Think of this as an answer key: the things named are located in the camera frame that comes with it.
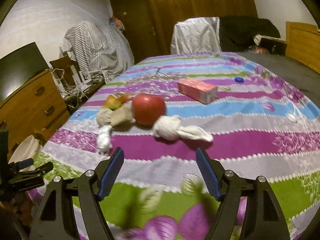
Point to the white plastic bin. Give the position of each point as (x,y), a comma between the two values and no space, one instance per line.
(26,147)

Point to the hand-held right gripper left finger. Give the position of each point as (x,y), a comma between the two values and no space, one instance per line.
(111,175)

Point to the brown wooden wardrobe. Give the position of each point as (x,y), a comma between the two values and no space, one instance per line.
(200,2)

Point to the wooden dresser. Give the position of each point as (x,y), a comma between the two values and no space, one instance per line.
(32,105)

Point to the black cloth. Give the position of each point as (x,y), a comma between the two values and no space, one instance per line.
(245,30)

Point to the grey striped cloth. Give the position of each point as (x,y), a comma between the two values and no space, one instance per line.
(95,50)

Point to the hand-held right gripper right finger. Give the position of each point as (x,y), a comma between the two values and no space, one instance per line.
(208,175)

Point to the striped floral bedsheet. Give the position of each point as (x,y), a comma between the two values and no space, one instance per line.
(200,145)

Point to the orange yellow snack packet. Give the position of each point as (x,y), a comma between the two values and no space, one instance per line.
(116,101)

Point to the red apple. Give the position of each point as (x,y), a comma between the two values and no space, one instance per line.
(148,108)

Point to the beige rolled sock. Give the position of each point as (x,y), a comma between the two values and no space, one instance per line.
(115,116)

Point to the blue bottle cap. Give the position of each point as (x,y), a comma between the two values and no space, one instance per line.
(239,79)

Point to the wooden chair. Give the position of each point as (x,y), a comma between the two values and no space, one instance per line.
(62,66)

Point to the white cloth on chair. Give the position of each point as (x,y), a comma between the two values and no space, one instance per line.
(195,35)

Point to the dark wooden door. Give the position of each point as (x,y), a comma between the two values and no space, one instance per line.
(135,25)

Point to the small white sock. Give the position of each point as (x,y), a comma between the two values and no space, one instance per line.
(105,141)

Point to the grey blanket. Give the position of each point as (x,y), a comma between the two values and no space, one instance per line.
(287,67)

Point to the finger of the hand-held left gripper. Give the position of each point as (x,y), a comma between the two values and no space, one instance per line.
(25,163)
(42,168)

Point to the orange bag on door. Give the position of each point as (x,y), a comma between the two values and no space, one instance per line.
(117,23)

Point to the dark open box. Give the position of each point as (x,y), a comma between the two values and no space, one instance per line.
(271,43)

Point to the small white cap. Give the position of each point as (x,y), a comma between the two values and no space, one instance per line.
(292,118)

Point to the light wooden headboard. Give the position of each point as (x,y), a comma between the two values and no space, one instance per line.
(302,42)

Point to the pink carton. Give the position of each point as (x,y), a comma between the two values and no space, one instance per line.
(196,88)

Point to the black flat screen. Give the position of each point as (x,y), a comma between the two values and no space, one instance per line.
(20,67)

